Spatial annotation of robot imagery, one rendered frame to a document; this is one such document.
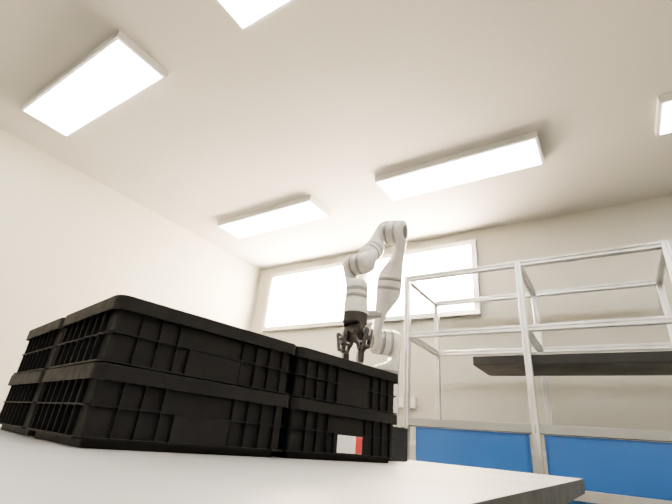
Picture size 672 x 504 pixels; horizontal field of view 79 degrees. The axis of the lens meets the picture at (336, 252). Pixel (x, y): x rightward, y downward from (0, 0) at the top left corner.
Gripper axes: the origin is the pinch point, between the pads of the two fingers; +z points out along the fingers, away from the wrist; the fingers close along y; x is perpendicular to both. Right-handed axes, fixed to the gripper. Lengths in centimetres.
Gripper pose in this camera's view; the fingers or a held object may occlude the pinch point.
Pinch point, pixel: (352, 360)
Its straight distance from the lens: 125.2
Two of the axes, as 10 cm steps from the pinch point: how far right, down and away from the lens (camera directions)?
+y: 6.7, -2.7, -6.9
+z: -0.8, 9.0, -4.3
